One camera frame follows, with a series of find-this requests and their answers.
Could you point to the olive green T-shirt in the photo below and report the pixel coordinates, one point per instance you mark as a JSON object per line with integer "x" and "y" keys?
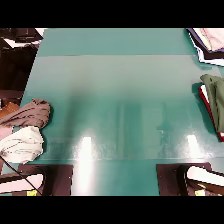
{"x": 216, "y": 100}

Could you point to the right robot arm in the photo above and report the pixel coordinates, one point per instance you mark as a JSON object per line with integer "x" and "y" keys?
{"x": 203, "y": 178}

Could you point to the brown garment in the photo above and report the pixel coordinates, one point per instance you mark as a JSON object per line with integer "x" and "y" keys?
{"x": 30, "y": 113}

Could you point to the off-white garment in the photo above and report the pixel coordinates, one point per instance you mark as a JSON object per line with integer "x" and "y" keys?
{"x": 23, "y": 143}

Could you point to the white garment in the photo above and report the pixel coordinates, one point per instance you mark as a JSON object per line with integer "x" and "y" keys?
{"x": 205, "y": 93}

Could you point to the pale pink garment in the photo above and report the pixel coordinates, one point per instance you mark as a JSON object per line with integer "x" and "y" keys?
{"x": 4, "y": 132}

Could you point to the heap of clothes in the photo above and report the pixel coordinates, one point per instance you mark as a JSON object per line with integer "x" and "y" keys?
{"x": 211, "y": 40}

